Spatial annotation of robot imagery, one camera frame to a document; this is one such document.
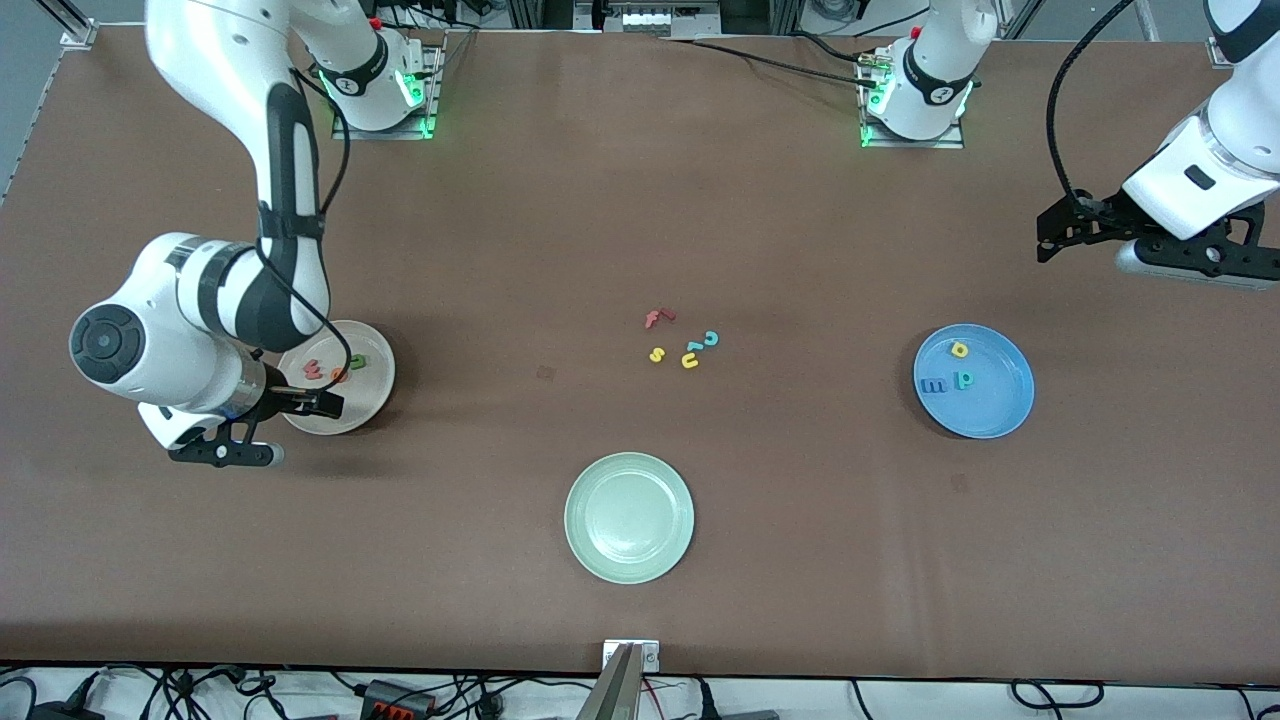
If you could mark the blue letter m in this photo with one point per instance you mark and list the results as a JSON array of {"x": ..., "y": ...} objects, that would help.
[{"x": 935, "y": 386}]

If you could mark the black power plug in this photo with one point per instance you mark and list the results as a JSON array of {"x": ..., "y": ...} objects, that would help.
[{"x": 708, "y": 702}]

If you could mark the grey electrical box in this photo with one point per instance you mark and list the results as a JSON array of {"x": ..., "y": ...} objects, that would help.
[{"x": 650, "y": 18}]

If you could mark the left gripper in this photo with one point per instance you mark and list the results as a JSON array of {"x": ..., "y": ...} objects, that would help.
[{"x": 1103, "y": 216}]

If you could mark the blue plate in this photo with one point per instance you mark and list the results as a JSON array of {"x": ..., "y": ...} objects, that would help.
[{"x": 990, "y": 410}]

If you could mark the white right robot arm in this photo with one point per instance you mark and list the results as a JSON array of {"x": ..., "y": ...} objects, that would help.
[{"x": 200, "y": 300}]

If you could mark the teal letter p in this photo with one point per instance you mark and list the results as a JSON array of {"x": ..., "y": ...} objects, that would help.
[{"x": 962, "y": 379}]

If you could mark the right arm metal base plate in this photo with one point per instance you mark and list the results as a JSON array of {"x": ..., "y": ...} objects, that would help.
[{"x": 350, "y": 133}]

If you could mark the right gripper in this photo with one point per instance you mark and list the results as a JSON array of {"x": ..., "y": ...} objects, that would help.
[{"x": 276, "y": 399}]

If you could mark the silver table edge bracket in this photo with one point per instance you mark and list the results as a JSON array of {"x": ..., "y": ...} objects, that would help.
[{"x": 650, "y": 657}]

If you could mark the beige brown plate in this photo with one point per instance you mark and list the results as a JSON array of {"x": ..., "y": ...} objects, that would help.
[{"x": 375, "y": 395}]

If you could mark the red letter w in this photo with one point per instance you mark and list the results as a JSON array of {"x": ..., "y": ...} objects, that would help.
[{"x": 314, "y": 371}]

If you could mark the pale green plate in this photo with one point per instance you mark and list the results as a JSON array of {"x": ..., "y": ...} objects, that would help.
[{"x": 629, "y": 517}]

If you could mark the silver table corner bracket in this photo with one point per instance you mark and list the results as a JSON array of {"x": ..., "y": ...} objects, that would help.
[
  {"x": 1222, "y": 50},
  {"x": 78, "y": 38}
]

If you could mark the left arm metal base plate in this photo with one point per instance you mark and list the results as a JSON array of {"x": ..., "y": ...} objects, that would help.
[{"x": 950, "y": 143}]

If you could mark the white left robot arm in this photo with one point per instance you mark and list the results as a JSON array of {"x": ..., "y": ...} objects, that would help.
[{"x": 935, "y": 60}]

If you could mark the black orange power strip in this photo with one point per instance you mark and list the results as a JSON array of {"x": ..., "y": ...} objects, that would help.
[{"x": 395, "y": 700}]

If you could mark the grey metal mounting pole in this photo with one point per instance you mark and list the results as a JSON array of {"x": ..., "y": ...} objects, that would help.
[{"x": 612, "y": 695}]

